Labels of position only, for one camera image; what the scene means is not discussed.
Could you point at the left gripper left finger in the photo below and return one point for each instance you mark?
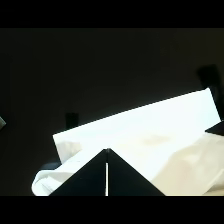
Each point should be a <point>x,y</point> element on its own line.
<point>86,180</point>

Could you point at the white T-shirt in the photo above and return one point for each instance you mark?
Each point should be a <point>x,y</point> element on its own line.
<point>160,140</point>

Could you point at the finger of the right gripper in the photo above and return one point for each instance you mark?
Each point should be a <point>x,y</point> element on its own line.
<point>217,128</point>

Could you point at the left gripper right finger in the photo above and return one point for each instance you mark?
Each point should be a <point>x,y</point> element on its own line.
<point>128,180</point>

